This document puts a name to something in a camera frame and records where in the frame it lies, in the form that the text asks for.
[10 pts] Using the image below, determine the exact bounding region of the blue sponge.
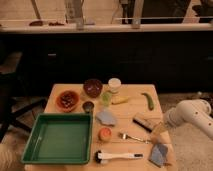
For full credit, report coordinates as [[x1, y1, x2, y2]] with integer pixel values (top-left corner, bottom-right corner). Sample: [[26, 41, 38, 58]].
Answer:
[[149, 143, 168, 167]]

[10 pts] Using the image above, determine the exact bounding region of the silver metal fork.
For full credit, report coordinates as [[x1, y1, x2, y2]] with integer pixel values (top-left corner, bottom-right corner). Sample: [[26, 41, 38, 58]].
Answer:
[[118, 132, 151, 144]]

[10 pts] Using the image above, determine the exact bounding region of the dark red bowl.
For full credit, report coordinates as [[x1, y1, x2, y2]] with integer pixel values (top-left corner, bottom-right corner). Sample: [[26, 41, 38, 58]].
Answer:
[[83, 79, 103, 98]]

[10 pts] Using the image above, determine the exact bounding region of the orange bowl with beans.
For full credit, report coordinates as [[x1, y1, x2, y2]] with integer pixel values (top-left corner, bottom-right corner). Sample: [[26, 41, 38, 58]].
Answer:
[[55, 90, 79, 113]]

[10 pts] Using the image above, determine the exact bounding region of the white handled dish brush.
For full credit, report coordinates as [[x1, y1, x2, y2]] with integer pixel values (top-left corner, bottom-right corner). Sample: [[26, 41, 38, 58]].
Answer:
[[94, 150, 143, 163]]

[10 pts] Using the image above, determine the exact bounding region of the yellow corn toy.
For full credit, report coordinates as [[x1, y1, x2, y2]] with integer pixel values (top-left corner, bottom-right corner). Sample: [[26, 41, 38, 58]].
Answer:
[[111, 96, 129, 105]]

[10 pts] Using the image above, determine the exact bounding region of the green chili pepper toy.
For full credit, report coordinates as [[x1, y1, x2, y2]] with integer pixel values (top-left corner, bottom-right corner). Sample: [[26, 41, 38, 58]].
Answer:
[[141, 93, 154, 111]]

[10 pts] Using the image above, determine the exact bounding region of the light blue cloth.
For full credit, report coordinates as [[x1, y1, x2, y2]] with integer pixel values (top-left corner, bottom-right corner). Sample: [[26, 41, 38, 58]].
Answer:
[[96, 110, 117, 126]]

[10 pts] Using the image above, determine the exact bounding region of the black office chair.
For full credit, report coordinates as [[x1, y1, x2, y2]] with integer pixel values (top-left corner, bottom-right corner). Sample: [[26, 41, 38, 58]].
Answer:
[[0, 52, 47, 143]]

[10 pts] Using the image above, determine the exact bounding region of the green plastic tray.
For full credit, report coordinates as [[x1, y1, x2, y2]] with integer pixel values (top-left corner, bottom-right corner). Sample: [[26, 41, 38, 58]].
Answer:
[[22, 114, 93, 165]]

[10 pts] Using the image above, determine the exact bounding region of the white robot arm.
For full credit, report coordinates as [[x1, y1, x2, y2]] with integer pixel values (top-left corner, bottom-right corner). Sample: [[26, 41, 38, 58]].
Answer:
[[153, 99, 213, 140]]

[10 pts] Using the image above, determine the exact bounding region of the small green cup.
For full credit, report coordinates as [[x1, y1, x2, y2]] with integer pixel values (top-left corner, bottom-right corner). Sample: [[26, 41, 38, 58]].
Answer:
[[101, 91, 112, 106]]

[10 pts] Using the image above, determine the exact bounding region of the white paper cup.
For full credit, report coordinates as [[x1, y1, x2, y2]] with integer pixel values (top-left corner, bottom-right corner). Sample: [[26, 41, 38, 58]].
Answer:
[[108, 78, 121, 93]]

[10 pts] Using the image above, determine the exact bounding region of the small dark metal cup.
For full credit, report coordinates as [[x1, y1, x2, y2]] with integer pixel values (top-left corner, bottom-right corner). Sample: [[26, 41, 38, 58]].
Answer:
[[82, 101, 94, 113]]

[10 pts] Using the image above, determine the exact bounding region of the orange toy fruit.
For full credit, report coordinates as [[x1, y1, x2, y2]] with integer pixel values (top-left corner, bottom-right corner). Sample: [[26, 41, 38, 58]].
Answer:
[[98, 127, 112, 142]]

